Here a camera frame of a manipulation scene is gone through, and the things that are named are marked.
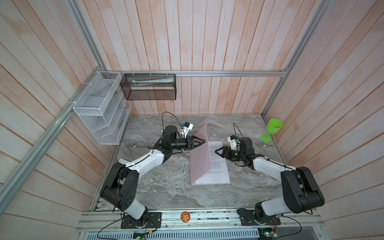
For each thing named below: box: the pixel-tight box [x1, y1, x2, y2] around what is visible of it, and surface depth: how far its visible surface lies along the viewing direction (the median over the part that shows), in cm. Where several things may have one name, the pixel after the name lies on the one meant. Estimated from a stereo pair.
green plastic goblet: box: [260, 118, 283, 143], surface depth 98 cm
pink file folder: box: [189, 123, 231, 186], surface depth 80 cm
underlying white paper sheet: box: [194, 141, 230, 184], surface depth 91 cm
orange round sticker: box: [180, 211, 191, 223], surface depth 76 cm
